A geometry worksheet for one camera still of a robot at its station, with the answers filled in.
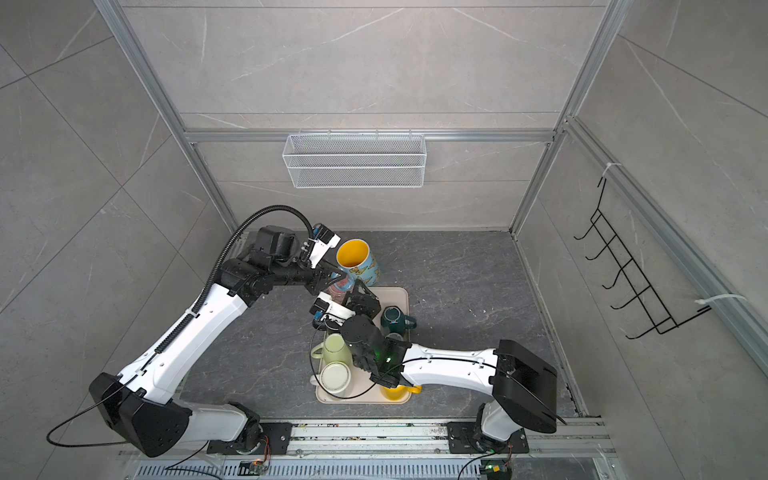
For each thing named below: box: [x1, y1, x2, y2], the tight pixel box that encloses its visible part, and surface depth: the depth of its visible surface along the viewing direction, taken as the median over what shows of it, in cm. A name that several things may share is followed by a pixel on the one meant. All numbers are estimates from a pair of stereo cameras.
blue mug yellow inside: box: [336, 238, 379, 287], surface depth 73 cm
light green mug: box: [310, 333, 353, 366], surface depth 80 cm
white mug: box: [310, 361, 351, 395], surface depth 78 cm
